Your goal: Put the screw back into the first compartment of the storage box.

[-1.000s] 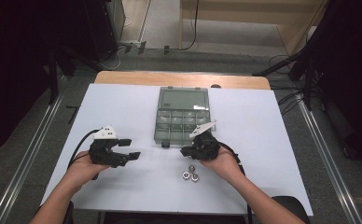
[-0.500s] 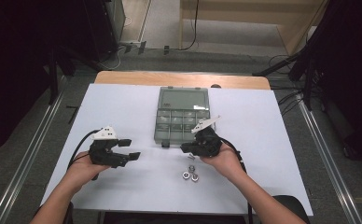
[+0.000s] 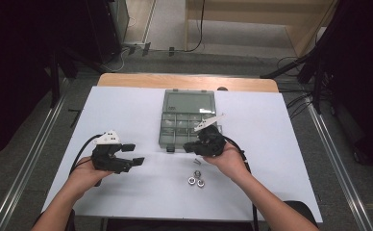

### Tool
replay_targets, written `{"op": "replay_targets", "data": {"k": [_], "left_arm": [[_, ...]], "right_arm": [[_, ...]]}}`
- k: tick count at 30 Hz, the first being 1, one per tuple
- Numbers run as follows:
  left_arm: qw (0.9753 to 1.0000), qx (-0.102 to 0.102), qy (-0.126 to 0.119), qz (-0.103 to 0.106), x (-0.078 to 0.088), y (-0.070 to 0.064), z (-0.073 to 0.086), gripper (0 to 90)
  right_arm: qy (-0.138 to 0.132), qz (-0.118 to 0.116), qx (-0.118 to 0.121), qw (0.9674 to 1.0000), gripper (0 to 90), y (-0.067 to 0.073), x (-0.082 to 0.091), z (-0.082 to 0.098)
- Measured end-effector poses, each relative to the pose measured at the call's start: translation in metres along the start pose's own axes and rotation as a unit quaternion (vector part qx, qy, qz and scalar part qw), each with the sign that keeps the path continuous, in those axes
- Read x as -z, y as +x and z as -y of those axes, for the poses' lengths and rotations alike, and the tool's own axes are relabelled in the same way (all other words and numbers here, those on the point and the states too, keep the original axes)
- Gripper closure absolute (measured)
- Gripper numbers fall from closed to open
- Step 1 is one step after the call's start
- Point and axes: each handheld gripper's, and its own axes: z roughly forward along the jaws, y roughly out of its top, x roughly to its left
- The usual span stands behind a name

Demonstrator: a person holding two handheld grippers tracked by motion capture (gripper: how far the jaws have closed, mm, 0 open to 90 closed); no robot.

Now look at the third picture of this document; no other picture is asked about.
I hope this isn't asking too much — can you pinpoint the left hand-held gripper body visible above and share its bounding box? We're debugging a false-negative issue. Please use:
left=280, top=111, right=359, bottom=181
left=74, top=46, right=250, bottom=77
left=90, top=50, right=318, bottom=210
left=91, top=129, right=135, bottom=175

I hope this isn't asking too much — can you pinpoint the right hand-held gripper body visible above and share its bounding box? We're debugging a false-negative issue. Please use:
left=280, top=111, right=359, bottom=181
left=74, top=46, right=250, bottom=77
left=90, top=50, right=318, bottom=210
left=193, top=113, right=227, bottom=158

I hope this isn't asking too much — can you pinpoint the grey translucent compartment box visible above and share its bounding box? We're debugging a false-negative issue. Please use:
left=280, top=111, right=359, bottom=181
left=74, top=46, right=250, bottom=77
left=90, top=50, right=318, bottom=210
left=158, top=89, right=224, bottom=153

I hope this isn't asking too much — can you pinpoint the person's left hand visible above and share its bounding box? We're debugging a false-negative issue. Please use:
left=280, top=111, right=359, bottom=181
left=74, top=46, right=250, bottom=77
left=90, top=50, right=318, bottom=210
left=66, top=156, right=115, bottom=198

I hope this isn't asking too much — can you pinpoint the person's right hand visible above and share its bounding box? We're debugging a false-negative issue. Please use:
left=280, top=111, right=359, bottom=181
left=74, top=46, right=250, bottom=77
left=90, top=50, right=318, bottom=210
left=203, top=141, right=250, bottom=184

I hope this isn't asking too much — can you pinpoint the white board sheet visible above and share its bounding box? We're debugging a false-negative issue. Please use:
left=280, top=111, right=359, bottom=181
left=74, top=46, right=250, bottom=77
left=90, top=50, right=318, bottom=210
left=40, top=86, right=323, bottom=223

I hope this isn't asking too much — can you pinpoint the person's left leg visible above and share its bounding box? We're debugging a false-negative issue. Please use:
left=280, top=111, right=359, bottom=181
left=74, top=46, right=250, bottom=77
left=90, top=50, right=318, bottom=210
left=64, top=209, right=77, bottom=231

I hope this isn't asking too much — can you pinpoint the person's leg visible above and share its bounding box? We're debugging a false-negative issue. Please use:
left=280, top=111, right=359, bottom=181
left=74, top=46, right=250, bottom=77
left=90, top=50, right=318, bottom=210
left=64, top=209, right=77, bottom=231
left=284, top=200, right=321, bottom=231

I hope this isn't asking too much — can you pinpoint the black metal stand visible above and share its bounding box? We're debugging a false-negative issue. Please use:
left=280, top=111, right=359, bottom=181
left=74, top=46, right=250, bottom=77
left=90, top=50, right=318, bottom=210
left=260, top=47, right=328, bottom=115
left=48, top=44, right=80, bottom=109

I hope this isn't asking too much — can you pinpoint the person's right leg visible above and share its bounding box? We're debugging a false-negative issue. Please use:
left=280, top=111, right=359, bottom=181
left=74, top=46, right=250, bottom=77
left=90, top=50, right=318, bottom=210
left=284, top=200, right=321, bottom=231

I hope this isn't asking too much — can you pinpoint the black cabinet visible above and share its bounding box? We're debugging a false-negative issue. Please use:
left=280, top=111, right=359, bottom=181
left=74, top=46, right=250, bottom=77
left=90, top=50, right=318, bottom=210
left=56, top=0, right=131, bottom=65

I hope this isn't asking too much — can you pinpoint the light wooden furniture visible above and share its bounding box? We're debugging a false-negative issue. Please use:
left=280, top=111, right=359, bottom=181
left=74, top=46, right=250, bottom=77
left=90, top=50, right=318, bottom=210
left=184, top=0, right=341, bottom=58

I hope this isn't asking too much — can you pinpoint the dark curtain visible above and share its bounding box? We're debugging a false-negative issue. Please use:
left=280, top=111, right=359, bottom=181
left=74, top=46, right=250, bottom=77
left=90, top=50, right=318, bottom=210
left=0, top=0, right=89, bottom=165
left=303, top=0, right=373, bottom=174

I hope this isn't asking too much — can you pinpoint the left hand-held gripper cable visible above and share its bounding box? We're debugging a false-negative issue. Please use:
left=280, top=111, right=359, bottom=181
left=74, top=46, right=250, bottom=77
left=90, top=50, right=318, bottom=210
left=69, top=134, right=104, bottom=176

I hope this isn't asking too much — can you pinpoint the hand-held gripper cable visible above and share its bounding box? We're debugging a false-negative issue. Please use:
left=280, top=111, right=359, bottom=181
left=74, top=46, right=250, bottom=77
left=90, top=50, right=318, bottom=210
left=222, top=136, right=260, bottom=231
left=69, top=134, right=104, bottom=176

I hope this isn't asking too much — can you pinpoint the right hand-held gripper cable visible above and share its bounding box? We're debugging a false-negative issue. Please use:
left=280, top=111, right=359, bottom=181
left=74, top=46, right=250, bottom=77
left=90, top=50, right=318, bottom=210
left=222, top=136, right=260, bottom=231

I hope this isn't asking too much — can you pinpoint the aluminium floor rail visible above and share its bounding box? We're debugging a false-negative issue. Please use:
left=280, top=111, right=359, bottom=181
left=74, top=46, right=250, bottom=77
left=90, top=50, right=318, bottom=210
left=304, top=95, right=373, bottom=231
left=0, top=92, right=69, bottom=231

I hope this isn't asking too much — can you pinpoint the white floor cable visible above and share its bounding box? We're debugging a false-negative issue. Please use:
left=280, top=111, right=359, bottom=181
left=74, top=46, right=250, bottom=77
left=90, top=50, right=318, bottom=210
left=100, top=47, right=126, bottom=73

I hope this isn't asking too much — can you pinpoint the black floor cable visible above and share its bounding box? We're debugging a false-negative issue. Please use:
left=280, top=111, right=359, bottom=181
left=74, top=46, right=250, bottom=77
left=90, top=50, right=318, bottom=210
left=285, top=91, right=313, bottom=121

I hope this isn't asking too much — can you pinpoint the hanging black cable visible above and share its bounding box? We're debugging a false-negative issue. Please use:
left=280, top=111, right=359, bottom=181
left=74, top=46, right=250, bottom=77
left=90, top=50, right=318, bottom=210
left=184, top=0, right=207, bottom=53

